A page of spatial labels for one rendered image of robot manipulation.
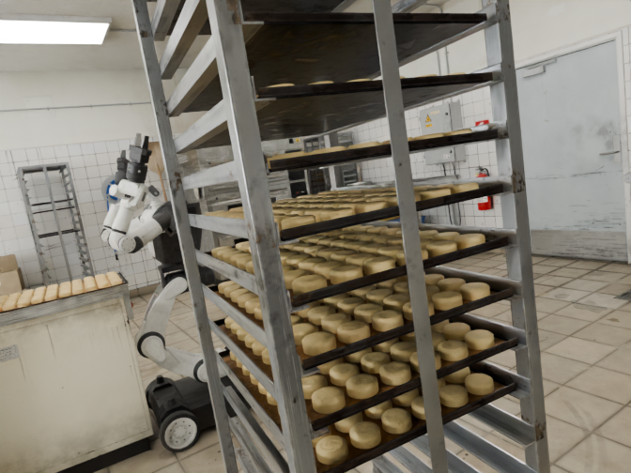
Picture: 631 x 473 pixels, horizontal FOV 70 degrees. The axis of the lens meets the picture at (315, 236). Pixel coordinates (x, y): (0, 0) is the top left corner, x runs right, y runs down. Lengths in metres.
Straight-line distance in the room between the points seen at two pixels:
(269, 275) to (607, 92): 4.66
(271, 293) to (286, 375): 0.11
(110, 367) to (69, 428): 0.32
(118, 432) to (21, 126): 4.65
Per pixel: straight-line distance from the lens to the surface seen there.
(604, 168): 5.10
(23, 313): 2.48
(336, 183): 1.30
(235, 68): 0.58
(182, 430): 2.63
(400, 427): 0.81
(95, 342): 2.50
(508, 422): 1.00
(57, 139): 6.59
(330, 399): 0.71
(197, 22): 0.87
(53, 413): 2.60
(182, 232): 1.16
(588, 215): 5.24
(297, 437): 0.66
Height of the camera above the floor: 1.30
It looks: 8 degrees down
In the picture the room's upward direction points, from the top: 9 degrees counter-clockwise
